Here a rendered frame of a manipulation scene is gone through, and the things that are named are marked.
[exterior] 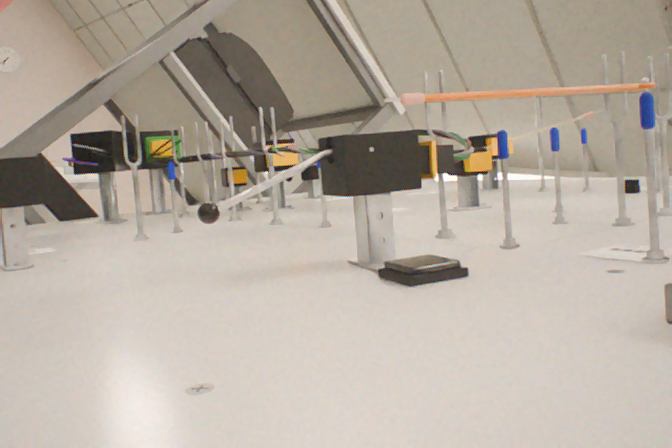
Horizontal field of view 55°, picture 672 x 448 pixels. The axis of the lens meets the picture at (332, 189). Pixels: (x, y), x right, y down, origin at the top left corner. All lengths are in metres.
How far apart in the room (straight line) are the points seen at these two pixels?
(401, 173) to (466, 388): 0.23
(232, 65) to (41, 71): 6.64
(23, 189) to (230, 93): 0.92
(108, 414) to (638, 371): 0.17
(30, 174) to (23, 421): 0.42
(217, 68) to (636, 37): 2.06
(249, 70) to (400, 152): 1.13
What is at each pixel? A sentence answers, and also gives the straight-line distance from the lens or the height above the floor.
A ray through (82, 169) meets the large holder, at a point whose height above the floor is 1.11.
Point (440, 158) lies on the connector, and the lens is 0.45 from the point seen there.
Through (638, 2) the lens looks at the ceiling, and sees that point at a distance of 3.01.
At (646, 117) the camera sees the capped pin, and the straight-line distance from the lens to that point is 0.41.
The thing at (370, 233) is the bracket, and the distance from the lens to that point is 0.43.
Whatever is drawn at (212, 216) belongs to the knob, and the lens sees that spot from 0.40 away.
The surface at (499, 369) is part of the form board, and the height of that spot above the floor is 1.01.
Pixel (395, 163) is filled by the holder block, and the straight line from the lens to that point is 0.43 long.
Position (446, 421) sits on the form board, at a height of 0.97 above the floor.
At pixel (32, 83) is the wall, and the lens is 8.06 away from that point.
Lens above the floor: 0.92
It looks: 24 degrees up
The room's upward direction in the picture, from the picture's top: 44 degrees clockwise
